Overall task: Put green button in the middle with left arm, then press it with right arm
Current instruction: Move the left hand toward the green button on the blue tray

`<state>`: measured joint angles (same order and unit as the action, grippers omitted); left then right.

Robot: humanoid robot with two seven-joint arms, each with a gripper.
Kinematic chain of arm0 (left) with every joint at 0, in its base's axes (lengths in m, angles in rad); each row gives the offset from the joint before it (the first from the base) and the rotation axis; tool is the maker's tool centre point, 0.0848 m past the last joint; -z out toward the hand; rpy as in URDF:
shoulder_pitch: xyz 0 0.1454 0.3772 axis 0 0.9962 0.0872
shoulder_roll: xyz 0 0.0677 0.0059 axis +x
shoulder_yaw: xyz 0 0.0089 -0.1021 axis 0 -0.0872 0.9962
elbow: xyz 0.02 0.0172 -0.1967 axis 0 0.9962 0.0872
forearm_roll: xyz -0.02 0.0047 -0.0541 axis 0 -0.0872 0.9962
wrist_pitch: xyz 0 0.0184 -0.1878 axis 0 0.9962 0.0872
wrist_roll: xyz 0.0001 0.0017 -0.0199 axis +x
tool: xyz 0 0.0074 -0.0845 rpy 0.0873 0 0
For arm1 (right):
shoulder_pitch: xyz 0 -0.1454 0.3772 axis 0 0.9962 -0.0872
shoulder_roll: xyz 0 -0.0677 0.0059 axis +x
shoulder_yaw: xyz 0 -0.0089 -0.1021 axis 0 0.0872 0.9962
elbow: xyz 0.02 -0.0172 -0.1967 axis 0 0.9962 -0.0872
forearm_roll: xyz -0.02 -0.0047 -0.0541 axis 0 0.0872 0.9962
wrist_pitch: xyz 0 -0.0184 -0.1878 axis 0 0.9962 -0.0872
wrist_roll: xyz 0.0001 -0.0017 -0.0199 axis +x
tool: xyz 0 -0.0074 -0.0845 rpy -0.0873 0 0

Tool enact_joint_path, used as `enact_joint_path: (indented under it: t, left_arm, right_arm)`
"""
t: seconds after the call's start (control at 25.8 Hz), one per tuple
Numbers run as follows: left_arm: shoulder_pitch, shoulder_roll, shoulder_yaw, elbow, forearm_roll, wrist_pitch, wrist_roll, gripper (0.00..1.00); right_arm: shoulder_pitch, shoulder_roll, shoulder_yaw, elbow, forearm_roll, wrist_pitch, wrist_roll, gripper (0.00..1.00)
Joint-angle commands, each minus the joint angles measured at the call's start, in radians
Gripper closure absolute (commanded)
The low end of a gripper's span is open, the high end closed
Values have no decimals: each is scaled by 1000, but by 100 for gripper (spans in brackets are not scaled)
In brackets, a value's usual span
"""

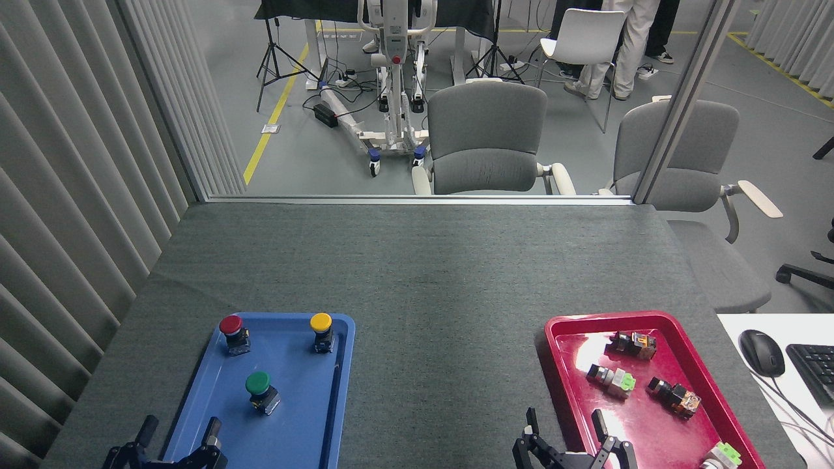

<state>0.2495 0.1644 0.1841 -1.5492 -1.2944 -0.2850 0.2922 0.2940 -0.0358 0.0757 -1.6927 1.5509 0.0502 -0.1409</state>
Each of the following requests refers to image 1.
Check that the white stand on wheels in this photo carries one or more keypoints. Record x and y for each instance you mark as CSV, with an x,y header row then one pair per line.
x,y
394,39

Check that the grey office chair, cream armrests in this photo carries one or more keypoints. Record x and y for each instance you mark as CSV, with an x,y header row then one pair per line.
x,y
684,156
485,130

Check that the black power brick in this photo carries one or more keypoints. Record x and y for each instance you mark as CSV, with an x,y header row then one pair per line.
x,y
324,115

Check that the person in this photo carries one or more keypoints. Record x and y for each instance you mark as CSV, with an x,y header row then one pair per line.
x,y
661,26
371,45
559,19
629,39

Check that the black switch with orange base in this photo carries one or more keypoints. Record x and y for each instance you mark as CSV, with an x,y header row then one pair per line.
x,y
677,397

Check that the silver frame post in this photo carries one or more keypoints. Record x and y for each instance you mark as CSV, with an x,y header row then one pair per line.
x,y
690,91
166,104

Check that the green push button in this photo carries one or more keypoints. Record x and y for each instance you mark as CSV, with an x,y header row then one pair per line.
x,y
258,383

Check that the white switch with green base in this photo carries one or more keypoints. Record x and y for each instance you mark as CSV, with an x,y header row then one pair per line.
x,y
722,454

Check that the black keyboard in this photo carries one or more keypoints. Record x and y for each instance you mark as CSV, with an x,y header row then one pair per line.
x,y
814,371

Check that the grey switch with green base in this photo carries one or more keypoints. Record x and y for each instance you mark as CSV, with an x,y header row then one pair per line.
x,y
616,381

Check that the grey pleated curtain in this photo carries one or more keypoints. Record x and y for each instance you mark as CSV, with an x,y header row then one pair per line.
x,y
795,39
58,195

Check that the yellow push button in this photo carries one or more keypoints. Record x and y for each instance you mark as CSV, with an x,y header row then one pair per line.
x,y
320,322

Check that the white plastic chair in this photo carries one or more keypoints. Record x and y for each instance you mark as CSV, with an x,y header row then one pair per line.
x,y
589,32

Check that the red plastic tray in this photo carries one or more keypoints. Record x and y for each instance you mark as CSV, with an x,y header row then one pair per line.
x,y
642,436

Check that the black switch with orange window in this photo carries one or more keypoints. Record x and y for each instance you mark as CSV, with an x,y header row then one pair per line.
x,y
631,344

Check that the black chair base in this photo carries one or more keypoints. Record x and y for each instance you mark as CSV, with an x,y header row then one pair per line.
x,y
805,273

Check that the black tripod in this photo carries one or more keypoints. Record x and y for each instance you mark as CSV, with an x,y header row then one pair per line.
x,y
495,45
272,52

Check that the blue plastic tray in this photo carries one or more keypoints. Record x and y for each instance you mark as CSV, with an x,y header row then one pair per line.
x,y
293,417

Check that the silver floor plate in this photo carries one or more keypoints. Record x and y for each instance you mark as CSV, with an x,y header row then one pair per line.
x,y
270,129

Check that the red push button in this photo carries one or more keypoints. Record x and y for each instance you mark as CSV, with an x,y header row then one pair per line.
x,y
230,324

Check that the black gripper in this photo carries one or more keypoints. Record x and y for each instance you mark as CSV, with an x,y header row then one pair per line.
x,y
576,462
163,466

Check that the table with black cloth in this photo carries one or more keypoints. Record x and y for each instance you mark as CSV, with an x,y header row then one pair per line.
x,y
456,13

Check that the black computer mouse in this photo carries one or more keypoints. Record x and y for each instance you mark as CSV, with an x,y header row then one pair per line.
x,y
761,352

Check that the white desk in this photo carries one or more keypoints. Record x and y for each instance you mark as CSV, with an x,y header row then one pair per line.
x,y
805,430

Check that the silver table rail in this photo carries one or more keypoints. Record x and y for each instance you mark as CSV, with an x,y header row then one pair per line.
x,y
417,200

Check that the white power strip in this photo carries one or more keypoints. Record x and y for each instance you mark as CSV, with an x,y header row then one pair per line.
x,y
345,79

